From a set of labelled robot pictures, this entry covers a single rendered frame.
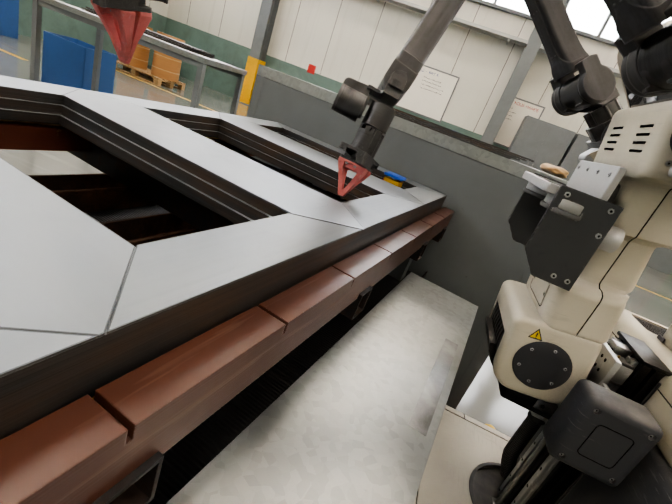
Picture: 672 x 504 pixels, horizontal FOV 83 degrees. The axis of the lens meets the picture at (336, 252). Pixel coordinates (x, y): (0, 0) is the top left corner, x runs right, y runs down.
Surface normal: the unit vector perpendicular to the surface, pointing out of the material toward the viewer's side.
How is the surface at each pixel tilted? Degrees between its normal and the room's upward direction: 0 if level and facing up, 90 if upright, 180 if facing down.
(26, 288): 0
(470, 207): 90
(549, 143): 90
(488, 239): 90
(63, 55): 90
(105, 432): 0
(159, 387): 0
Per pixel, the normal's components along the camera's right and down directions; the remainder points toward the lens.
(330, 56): -0.29, 0.27
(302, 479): 0.33, -0.87
